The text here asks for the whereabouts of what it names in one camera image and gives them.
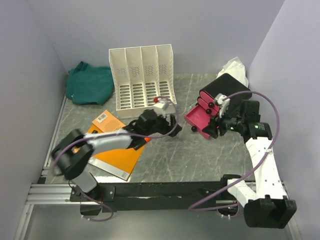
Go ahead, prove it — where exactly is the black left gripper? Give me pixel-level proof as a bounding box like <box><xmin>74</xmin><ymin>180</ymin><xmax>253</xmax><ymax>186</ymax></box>
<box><xmin>143</xmin><ymin>110</ymin><xmax>182</xmax><ymax>137</ymax></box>

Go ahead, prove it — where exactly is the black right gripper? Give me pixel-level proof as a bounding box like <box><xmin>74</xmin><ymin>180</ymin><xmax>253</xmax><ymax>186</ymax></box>
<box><xmin>201</xmin><ymin>106</ymin><xmax>244</xmax><ymax>139</ymax></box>

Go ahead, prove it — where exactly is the orange cap highlighter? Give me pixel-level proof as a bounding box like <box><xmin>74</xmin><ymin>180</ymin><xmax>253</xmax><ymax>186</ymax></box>
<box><xmin>133</xmin><ymin>137</ymin><xmax>151</xmax><ymax>151</ymax></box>

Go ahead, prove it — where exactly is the black drawer organizer box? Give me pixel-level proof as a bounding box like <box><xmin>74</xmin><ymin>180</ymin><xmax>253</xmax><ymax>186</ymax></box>
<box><xmin>197</xmin><ymin>73</ymin><xmax>252</xmax><ymax>117</ymax></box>

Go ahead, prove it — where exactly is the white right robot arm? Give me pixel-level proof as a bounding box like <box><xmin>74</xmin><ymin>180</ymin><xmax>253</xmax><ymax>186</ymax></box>
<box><xmin>204</xmin><ymin>100</ymin><xmax>297</xmax><ymax>229</ymax></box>

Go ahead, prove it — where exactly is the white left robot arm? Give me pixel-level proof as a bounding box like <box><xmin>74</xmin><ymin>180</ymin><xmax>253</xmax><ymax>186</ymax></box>
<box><xmin>51</xmin><ymin>109</ymin><xmax>182</xmax><ymax>201</ymax></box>

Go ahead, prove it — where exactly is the white file organizer rack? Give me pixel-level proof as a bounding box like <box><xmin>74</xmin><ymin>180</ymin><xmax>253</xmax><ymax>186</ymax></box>
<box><xmin>108</xmin><ymin>44</ymin><xmax>177</xmax><ymax>119</ymax></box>

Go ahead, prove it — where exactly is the white crumpled paper bag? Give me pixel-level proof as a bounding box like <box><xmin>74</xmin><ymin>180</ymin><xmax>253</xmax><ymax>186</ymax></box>
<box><xmin>216</xmin><ymin>57</ymin><xmax>249</xmax><ymax>88</ymax></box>

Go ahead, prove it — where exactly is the orange notebook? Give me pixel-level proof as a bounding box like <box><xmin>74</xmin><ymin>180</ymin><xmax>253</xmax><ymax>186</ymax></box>
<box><xmin>86</xmin><ymin>124</ymin><xmax>147</xmax><ymax>181</ymax></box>

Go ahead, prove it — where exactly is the small orange booklet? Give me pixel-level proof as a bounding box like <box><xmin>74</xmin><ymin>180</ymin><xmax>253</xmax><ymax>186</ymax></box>
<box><xmin>87</xmin><ymin>110</ymin><xmax>125</xmax><ymax>133</ymax></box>

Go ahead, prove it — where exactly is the green cloth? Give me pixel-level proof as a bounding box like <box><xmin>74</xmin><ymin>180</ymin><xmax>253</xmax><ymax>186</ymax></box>
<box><xmin>65</xmin><ymin>61</ymin><xmax>115</xmax><ymax>106</ymax></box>

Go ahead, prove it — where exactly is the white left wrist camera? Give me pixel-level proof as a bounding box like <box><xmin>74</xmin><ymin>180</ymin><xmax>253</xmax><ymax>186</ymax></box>
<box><xmin>152</xmin><ymin>97</ymin><xmax>172</xmax><ymax>118</ymax></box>

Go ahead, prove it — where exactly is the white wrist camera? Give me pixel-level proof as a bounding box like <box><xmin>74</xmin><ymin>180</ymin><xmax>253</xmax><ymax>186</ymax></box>
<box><xmin>152</xmin><ymin>97</ymin><xmax>172</xmax><ymax>118</ymax></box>
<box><xmin>214</xmin><ymin>93</ymin><xmax>231</xmax><ymax>118</ymax></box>

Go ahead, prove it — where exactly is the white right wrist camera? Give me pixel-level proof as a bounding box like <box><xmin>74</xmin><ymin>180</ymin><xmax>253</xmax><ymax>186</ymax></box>
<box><xmin>214</xmin><ymin>93</ymin><xmax>231</xmax><ymax>118</ymax></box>

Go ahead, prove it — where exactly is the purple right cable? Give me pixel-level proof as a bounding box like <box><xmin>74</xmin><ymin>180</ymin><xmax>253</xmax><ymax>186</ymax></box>
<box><xmin>187</xmin><ymin>90</ymin><xmax>280</xmax><ymax>213</ymax></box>

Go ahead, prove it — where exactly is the purple cable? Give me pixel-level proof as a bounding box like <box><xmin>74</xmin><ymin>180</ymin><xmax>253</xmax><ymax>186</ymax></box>
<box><xmin>187</xmin><ymin>90</ymin><xmax>280</xmax><ymax>213</ymax></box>
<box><xmin>51</xmin><ymin>96</ymin><xmax>179</xmax><ymax>223</ymax></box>

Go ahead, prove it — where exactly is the black base frame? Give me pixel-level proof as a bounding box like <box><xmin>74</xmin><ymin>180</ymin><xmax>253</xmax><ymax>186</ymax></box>
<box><xmin>68</xmin><ymin>174</ymin><xmax>251</xmax><ymax>216</ymax></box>

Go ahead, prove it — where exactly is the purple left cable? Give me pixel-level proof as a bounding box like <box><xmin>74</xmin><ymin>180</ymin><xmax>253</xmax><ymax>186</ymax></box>
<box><xmin>51</xmin><ymin>96</ymin><xmax>179</xmax><ymax>223</ymax></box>

